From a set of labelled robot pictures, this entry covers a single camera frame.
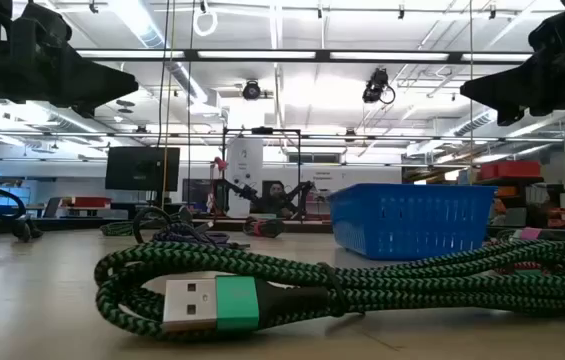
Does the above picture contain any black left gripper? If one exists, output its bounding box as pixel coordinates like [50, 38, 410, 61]
[0, 43, 139, 119]

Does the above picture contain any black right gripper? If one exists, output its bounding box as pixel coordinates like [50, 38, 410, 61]
[460, 47, 565, 126]

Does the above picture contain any black USB cable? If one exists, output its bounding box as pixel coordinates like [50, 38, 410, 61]
[132, 205, 193, 246]
[10, 218, 44, 244]

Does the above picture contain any green braided USB cable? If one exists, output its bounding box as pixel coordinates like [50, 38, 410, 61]
[99, 221, 136, 238]
[93, 238, 565, 344]

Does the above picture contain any magenta braided USB cable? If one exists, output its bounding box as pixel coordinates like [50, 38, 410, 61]
[491, 227, 565, 279]

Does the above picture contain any blue braided USB cable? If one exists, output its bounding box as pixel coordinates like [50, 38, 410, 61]
[151, 222, 251, 251]

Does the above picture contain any black cable with red band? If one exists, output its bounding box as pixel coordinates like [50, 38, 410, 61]
[242, 215, 286, 239]

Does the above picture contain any red storage bin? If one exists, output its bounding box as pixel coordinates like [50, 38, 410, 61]
[478, 159, 543, 182]

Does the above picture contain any black monitor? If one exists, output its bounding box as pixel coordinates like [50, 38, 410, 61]
[105, 146, 181, 192]

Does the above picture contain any red desk lamp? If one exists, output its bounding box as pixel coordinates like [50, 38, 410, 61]
[209, 156, 229, 214]

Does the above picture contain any blue plastic basket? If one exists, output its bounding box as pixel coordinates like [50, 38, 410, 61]
[328, 182, 497, 261]

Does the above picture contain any white pillar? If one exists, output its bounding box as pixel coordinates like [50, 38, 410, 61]
[225, 137, 265, 219]

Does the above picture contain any overhead light bar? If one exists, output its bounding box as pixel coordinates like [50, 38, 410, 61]
[75, 48, 534, 64]

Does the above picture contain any person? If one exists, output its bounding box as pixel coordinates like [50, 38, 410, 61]
[261, 180, 294, 217]

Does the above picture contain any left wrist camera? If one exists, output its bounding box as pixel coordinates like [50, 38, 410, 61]
[9, 2, 74, 46]

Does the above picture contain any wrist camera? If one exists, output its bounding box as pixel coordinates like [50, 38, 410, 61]
[528, 0, 565, 51]
[9, 2, 74, 46]

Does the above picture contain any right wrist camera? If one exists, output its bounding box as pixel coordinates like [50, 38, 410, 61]
[528, 0, 565, 51]

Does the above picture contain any yellow hanging cable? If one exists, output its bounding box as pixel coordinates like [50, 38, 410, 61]
[160, 0, 177, 210]

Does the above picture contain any white hanging ring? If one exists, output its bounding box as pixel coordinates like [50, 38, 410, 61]
[192, 8, 219, 38]

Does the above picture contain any black ceiling camera with cable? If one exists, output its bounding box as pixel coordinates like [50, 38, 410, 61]
[361, 67, 396, 106]

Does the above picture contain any black dome ceiling camera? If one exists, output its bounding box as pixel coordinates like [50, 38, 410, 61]
[241, 79, 262, 102]

